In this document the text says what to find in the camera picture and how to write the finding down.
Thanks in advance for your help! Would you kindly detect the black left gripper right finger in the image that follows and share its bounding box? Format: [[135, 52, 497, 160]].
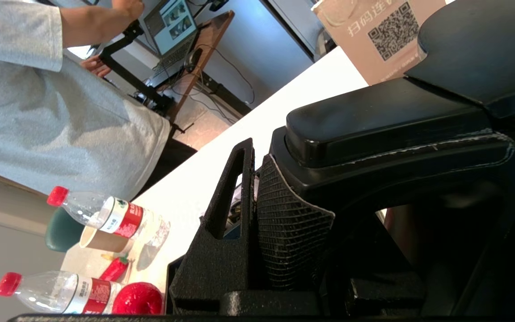
[[453, 178, 515, 316]]

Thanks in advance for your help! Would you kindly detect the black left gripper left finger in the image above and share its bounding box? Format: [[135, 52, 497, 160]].
[[169, 138, 335, 314]]

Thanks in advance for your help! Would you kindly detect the black electric kettle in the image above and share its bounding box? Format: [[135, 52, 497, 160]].
[[269, 0, 515, 314]]

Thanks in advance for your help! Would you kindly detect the person's right forearm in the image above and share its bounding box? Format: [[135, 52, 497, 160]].
[[59, 0, 133, 49]]

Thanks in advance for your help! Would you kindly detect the person's left hand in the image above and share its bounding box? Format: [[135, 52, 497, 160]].
[[80, 56, 113, 79]]

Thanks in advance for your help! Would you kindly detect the person's right hand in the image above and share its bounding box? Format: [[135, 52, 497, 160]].
[[111, 0, 146, 21]]

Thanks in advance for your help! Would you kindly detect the red toy apple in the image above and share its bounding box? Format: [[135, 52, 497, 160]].
[[112, 282, 165, 315]]

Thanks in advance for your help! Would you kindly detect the red toy chili pepper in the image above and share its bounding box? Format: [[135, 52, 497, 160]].
[[99, 254, 130, 282]]

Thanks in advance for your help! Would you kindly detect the water bottle red cap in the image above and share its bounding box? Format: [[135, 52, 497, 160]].
[[46, 186, 171, 247], [0, 271, 125, 315]]

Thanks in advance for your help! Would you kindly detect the brown paper cup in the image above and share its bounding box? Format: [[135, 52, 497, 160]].
[[79, 224, 135, 254]]

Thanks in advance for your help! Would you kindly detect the green chair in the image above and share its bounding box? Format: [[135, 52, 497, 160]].
[[45, 207, 86, 254]]

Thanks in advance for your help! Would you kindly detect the black computer mouse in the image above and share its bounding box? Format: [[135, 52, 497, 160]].
[[185, 47, 204, 72]]

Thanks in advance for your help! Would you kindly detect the wooden desk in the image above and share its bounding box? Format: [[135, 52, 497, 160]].
[[164, 10, 236, 125]]

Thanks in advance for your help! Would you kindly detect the person in grey t-shirt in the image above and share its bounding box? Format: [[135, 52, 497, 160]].
[[0, 0, 198, 203]]

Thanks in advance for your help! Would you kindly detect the black laptop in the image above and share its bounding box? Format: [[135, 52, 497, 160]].
[[144, 0, 201, 68]]

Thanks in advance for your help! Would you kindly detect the QR code sign stand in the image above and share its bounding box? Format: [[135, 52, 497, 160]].
[[313, 0, 448, 86]]

